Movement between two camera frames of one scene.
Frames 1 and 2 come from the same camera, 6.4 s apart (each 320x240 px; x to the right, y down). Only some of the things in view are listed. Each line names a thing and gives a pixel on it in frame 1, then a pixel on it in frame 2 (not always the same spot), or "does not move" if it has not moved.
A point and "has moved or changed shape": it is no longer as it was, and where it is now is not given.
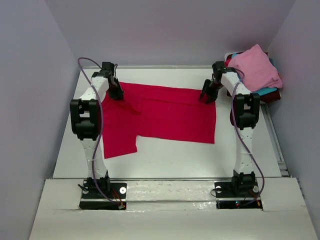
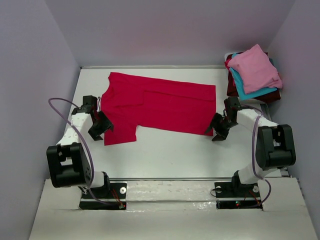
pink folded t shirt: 259,72 does not move
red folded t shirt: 227,62 does not move
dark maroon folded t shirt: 274,96 does not move
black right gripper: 212,96 -> 221,134
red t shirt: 157,112 has moved or changed shape
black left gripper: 117,95 -> 106,124
